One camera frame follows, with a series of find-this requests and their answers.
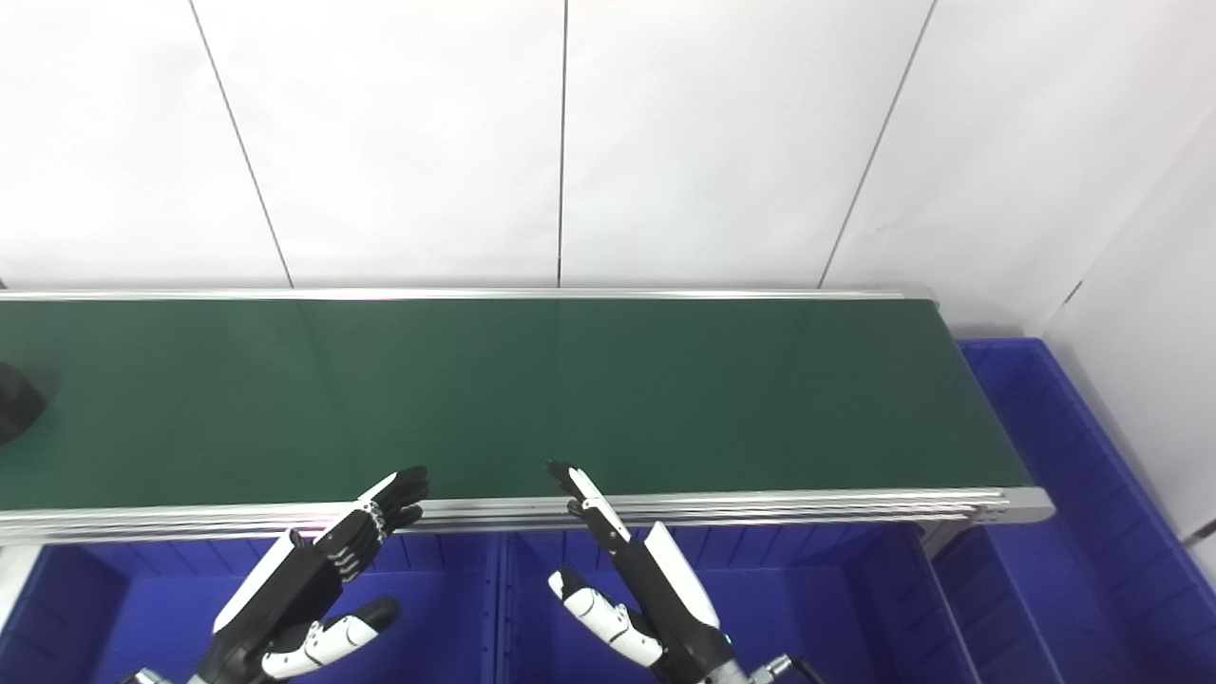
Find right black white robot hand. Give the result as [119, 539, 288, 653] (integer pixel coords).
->
[546, 461, 733, 684]

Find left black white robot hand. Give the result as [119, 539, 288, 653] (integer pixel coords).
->
[195, 465, 429, 684]

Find black round plastic part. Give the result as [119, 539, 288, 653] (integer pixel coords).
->
[0, 361, 48, 446]

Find green conveyor belt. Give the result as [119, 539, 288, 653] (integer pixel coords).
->
[0, 287, 1056, 548]
[0, 298, 1033, 514]

